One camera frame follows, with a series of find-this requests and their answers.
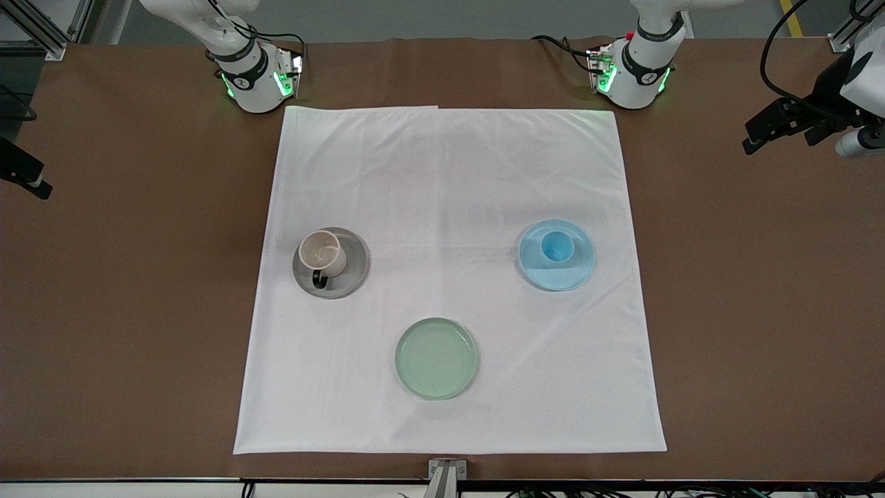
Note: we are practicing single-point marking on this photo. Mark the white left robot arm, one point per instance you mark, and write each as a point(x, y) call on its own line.
point(639, 72)

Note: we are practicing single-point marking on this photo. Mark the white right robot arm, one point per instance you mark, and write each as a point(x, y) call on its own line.
point(252, 83)

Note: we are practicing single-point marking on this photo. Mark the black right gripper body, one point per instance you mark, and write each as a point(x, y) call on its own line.
point(19, 164)

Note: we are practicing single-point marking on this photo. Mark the metal table edge bracket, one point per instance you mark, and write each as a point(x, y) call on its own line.
point(446, 476)

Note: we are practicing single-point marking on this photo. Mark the green round plate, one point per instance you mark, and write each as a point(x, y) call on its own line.
point(437, 358)

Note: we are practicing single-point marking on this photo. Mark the blue cup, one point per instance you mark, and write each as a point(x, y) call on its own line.
point(556, 247)

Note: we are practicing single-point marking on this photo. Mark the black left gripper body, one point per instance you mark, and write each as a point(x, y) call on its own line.
point(824, 93)

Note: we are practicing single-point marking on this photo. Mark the gray round plate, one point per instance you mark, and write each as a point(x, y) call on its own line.
point(356, 266)

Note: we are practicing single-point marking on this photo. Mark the blue round plate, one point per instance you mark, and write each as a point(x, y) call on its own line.
point(577, 273)

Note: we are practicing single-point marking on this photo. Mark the aluminium frame profile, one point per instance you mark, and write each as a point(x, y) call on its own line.
point(847, 24)
point(41, 31)

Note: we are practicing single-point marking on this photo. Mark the white square cloth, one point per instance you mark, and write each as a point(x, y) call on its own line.
point(449, 180)

